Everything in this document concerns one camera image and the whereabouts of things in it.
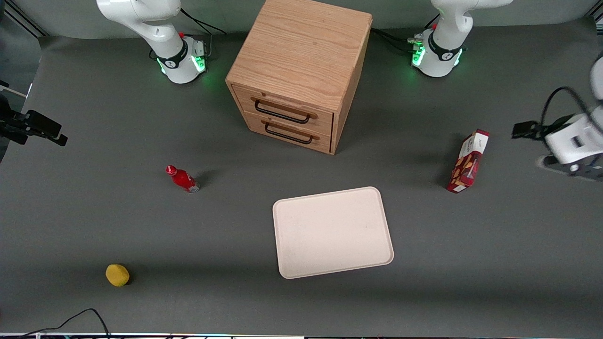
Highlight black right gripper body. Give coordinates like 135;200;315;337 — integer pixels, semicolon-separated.
0;94;30;146

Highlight red cookie box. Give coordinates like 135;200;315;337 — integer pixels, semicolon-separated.
446;129;490;194

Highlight beige plastic tray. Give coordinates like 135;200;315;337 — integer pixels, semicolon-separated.
272;186;395;280

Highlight red soda bottle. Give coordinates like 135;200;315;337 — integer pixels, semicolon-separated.
165;165;201;194

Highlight wooden drawer front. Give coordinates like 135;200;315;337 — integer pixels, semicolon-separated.
242;110;333;154
232;85;334;138

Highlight oak wooden drawer cabinet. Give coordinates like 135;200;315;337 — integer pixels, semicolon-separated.
225;0;373;155

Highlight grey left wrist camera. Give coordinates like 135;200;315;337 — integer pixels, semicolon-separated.
536;154;603;182

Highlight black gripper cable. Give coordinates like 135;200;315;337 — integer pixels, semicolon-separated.
540;87;592;129

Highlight aluminium frame rail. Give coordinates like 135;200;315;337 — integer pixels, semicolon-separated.
0;0;49;38

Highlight black left arm base cables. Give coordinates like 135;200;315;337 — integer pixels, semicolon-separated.
371;14;441;53

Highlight black arm base cables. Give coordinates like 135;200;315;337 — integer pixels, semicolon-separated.
371;14;441;53
180;7;228;59

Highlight black cable on table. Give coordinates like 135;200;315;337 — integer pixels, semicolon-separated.
18;308;112;339

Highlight black right arm base cables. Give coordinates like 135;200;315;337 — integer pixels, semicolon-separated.
180;7;228;59

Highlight black metal drawer handle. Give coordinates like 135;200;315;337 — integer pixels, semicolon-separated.
254;98;313;125
264;121;314;145

